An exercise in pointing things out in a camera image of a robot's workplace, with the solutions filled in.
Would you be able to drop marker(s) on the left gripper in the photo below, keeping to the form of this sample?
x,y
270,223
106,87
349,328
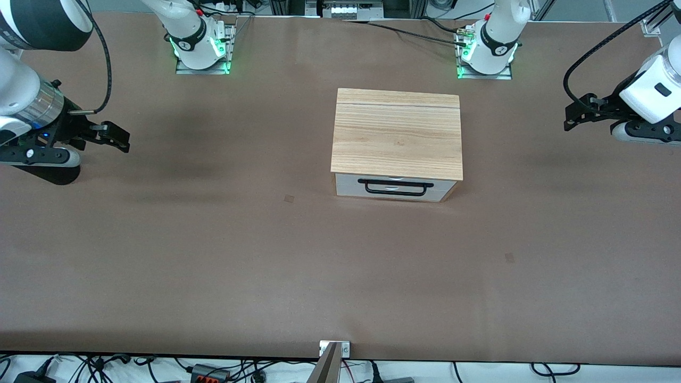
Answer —
x,y
605,108

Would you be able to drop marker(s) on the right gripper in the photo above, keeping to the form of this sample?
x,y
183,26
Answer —
x,y
68,125

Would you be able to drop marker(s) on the white-fronted wooden drawer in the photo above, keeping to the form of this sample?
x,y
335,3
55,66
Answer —
x,y
346,186

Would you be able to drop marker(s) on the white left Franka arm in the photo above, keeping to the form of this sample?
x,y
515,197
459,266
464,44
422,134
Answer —
x,y
495,37

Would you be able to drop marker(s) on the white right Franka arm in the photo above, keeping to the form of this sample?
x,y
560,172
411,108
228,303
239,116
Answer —
x,y
186,32

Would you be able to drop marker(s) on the light wooden drawer cabinet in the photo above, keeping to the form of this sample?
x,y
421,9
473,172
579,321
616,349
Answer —
x,y
396,130

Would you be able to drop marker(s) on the white terminal block device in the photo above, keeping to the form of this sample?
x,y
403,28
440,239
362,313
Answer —
x,y
351,10

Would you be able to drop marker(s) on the black box orange connectors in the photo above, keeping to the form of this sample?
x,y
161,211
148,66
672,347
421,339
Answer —
x,y
210,375

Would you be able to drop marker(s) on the black power adapter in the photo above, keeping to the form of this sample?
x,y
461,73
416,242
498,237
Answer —
x,y
32,379

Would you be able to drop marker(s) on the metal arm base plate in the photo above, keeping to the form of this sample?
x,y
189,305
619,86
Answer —
x,y
202,71
484,76

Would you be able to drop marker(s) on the aluminium corner bracket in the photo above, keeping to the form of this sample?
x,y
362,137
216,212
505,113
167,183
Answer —
x,y
653,27

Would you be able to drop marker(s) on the metal table clamp bracket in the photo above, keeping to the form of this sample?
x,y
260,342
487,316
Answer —
x,y
345,348

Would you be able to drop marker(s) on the grey metal camera post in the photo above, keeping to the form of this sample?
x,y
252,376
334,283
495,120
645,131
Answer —
x,y
327,369

